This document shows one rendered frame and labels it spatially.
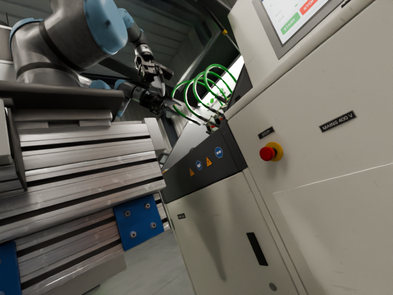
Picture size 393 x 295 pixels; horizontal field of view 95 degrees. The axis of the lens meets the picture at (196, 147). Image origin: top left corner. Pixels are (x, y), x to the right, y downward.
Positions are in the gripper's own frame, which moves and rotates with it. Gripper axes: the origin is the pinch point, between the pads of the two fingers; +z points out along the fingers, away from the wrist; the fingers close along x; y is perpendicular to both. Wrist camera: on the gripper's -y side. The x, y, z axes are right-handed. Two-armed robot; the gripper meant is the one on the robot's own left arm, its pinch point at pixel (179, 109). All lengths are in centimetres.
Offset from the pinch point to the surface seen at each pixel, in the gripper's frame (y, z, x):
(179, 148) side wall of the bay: 0.1, 6.1, -35.1
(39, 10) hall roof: -299, -472, -185
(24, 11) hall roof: -276, -492, -188
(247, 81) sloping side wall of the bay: -3.0, 25.7, 27.9
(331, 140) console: 37, 43, 47
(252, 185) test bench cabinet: 40, 38, 23
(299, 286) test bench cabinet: 59, 58, 17
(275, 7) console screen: -20, 23, 50
